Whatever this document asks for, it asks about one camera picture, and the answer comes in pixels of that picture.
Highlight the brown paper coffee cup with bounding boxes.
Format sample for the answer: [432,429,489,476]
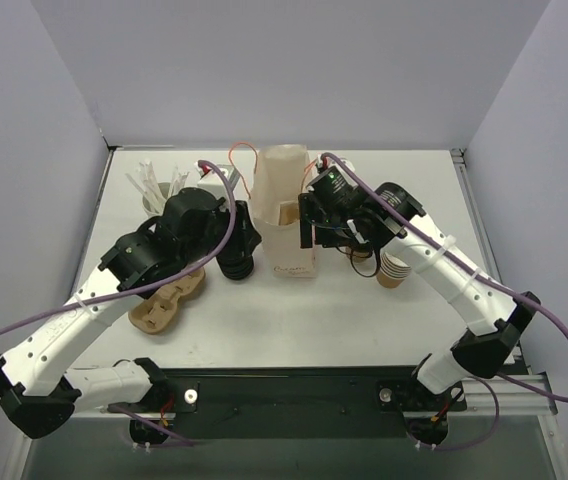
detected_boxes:
[340,246,370,263]

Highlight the printed paper takeout bag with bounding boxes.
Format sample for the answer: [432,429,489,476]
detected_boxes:
[228,142,316,278]

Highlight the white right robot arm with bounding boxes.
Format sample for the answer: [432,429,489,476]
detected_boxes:
[298,166,535,408]

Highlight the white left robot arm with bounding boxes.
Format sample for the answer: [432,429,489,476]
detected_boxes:
[0,187,261,439]

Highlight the white straw holder cup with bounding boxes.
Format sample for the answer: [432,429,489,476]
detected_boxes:
[142,181,169,217]

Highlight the stack of black lids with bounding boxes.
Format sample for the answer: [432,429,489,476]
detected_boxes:
[217,256,254,281]

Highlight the stack of brown paper cups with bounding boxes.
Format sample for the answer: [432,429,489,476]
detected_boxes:
[375,252,412,289]

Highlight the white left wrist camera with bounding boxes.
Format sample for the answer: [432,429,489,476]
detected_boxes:
[195,161,240,197]

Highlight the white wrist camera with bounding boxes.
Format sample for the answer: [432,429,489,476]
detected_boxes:
[195,161,240,197]
[313,154,355,173]

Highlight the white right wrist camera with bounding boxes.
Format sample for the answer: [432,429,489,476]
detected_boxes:
[313,154,355,173]

